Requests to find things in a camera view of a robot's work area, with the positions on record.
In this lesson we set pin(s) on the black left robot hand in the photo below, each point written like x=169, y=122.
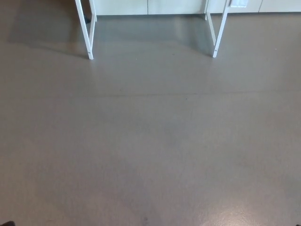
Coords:
x=7, y=223

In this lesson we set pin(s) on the white table leg frame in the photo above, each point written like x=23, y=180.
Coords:
x=86, y=35
x=219, y=35

